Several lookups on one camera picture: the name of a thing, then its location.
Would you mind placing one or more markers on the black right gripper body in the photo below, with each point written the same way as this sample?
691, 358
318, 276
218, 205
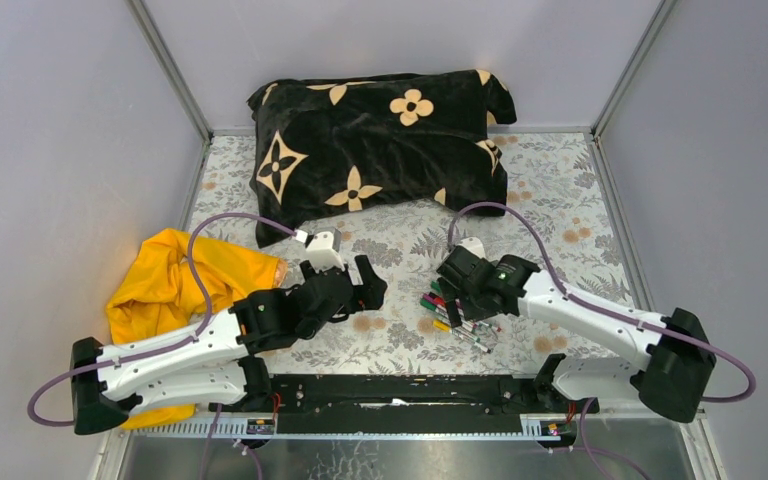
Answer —
471, 309

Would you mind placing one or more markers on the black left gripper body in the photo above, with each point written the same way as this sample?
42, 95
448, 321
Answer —
308, 271

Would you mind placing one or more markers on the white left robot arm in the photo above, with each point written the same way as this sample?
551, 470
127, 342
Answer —
219, 363

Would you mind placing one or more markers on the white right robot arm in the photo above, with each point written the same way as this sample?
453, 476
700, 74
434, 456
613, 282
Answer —
655, 359

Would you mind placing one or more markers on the black floral pillow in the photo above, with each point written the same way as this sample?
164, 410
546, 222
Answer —
327, 147

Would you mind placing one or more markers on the yellow cloth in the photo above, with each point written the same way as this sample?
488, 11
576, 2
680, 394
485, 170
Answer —
159, 293

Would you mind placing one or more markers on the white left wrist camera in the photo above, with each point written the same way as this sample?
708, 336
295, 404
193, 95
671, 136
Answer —
322, 248

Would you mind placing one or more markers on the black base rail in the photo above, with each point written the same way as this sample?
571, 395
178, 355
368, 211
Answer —
391, 404

